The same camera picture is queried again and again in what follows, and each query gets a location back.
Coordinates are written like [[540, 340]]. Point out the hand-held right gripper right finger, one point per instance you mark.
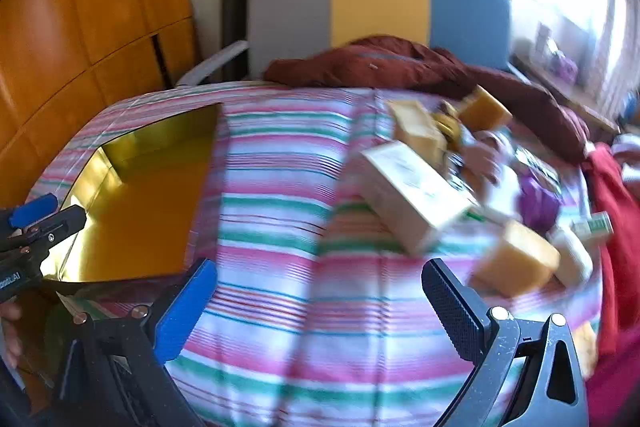
[[452, 312]]

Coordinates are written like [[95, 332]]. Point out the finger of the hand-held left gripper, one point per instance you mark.
[[32, 209], [65, 222]]

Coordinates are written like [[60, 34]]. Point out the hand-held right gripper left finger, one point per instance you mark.
[[185, 312]]

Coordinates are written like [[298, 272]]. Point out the yellow sponge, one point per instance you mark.
[[415, 127], [485, 109], [515, 262]]

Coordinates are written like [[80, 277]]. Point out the gold tray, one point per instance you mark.
[[145, 217]]

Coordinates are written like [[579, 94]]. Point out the cream cardboard box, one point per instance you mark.
[[410, 197]]

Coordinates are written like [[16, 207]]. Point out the white cotton wad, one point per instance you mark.
[[502, 197]]

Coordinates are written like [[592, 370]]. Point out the white foam block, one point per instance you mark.
[[572, 257]]

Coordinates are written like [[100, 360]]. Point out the purple packet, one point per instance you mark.
[[537, 204]]

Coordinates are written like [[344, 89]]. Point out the green and white box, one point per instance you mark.
[[592, 227]]

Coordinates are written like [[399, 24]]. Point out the person's left hand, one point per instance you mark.
[[9, 332]]

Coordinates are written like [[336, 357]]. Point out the striped blanket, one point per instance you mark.
[[280, 207]]

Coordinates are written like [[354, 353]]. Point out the red blanket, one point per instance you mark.
[[615, 257]]

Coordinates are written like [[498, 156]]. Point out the magenta cloth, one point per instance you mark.
[[615, 392]]

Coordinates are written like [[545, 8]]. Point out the small yellow toy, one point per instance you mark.
[[446, 124]]

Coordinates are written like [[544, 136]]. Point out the orange wooden wardrobe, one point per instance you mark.
[[75, 7]]

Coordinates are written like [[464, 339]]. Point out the wooden desk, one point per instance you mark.
[[575, 97]]

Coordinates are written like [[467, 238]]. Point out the dark red down jacket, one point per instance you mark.
[[380, 62]]

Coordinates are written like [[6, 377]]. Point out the purple box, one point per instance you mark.
[[565, 67]]

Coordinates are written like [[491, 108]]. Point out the black rolled mat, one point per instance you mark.
[[237, 7]]

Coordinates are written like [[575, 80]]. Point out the stack of white boxes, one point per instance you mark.
[[544, 39]]

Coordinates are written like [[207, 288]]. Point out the grey yellow blue headboard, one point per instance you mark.
[[375, 2]]

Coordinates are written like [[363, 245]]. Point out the pink patterned curtain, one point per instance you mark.
[[622, 32]]

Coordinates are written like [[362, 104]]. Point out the grey bed rail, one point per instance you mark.
[[215, 62]]

